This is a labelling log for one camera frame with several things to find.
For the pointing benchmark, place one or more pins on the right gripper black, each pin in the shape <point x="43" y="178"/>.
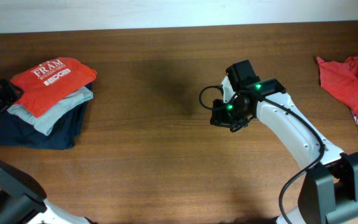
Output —
<point x="219" y="118"/>

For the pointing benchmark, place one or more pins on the orange soccer t-shirt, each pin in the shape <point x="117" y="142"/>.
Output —
<point x="49" y="82"/>

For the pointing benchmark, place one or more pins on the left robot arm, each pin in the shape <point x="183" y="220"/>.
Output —
<point x="22" y="198"/>

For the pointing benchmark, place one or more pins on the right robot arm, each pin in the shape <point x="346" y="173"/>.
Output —
<point x="329" y="193"/>

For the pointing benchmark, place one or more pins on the dark navy folded garment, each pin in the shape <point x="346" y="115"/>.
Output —
<point x="16" y="132"/>

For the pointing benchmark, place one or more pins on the light grey folded shirt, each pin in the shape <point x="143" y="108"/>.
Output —
<point x="44" y="123"/>

